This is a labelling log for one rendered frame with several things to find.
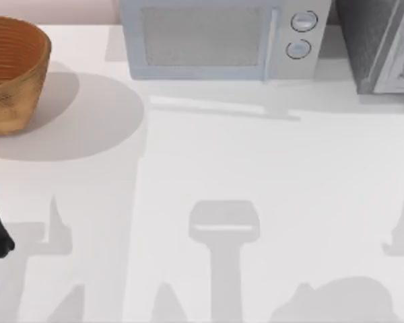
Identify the microwave oven door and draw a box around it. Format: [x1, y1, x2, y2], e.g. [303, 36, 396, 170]
[117, 0, 280, 81]

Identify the microwave oven door handle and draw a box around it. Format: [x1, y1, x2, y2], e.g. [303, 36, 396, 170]
[263, 8, 279, 84]

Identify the brown woven basket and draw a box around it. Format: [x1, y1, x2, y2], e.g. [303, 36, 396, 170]
[0, 15, 53, 137]

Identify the round microwave knob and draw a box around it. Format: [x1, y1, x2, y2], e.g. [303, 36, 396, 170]
[285, 38, 312, 61]
[290, 9, 319, 33]

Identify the pale microwave oven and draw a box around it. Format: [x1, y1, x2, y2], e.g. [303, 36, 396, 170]
[116, 0, 333, 84]

